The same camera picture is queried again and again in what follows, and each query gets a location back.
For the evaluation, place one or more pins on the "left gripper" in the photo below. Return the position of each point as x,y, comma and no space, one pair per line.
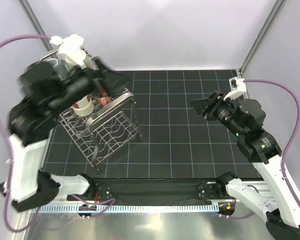
106,80

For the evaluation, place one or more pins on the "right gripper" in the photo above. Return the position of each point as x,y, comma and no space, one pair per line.
202,106

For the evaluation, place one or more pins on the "small orange white cup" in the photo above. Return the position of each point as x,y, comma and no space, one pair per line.
103,100

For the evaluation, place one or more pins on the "steel cup with brown band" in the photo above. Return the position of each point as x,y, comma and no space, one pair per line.
83,107

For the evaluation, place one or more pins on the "cream floral ceramic mug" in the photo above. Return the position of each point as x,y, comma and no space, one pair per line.
78,58

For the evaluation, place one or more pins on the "teal ceramic cup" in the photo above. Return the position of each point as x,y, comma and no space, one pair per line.
53,62

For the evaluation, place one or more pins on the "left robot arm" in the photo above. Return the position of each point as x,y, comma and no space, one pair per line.
46,96

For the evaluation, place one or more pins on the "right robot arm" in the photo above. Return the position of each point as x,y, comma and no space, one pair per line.
281,214

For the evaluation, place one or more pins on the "stainless steel dish rack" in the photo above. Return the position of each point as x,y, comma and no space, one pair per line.
105,130

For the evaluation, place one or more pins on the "black grid mat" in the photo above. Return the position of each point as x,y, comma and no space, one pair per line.
176,143

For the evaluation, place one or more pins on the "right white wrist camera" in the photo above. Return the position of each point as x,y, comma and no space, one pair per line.
237,88

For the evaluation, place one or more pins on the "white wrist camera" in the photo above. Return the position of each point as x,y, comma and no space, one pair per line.
237,88
68,44

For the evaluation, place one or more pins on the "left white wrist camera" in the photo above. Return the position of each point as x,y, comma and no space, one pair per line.
68,44

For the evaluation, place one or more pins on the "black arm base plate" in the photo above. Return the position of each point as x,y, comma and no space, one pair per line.
158,191

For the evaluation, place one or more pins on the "left aluminium frame post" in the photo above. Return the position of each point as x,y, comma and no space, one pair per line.
26,7

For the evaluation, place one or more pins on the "aluminium frame post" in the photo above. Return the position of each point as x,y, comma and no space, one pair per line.
26,7
270,19

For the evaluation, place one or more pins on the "right aluminium frame post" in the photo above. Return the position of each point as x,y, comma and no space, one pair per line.
270,19

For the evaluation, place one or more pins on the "white slotted cable duct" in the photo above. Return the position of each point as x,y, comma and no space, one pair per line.
77,208

